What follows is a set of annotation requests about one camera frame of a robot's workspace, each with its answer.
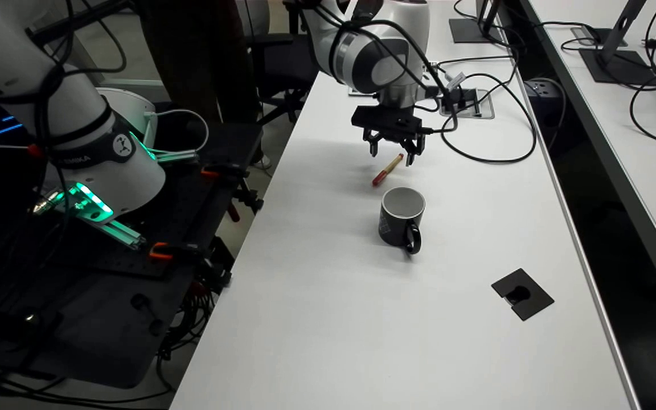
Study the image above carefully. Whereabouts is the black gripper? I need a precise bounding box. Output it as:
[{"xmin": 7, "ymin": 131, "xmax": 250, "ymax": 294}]
[{"xmin": 349, "ymin": 104, "xmax": 427, "ymax": 166}]

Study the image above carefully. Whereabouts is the red and tan pen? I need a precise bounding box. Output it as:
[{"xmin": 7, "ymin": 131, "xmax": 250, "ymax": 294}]
[{"xmin": 372, "ymin": 152, "xmax": 407, "ymax": 191}]

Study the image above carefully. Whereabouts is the black mug cup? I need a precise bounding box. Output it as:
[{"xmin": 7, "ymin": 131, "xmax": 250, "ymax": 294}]
[{"xmin": 378, "ymin": 185, "xmax": 427, "ymax": 256}]

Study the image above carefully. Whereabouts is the black office chair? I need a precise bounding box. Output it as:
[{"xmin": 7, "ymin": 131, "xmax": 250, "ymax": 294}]
[{"xmin": 246, "ymin": 29, "xmax": 323, "ymax": 128}]

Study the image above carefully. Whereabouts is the black square grommet plate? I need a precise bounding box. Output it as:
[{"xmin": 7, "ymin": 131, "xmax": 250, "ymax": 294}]
[{"xmin": 490, "ymin": 267, "xmax": 556, "ymax": 324}]

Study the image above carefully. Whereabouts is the black monitor stand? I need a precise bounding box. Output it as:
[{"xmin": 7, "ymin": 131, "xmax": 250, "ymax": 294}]
[{"xmin": 575, "ymin": 0, "xmax": 656, "ymax": 86}]

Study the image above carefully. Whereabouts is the black cable loop on table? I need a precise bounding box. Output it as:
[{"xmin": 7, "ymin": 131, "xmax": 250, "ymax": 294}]
[{"xmin": 417, "ymin": 52, "xmax": 540, "ymax": 166}]

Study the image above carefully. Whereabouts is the white cable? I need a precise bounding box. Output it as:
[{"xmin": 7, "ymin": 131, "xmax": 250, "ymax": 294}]
[{"xmin": 143, "ymin": 107, "xmax": 213, "ymax": 166}]

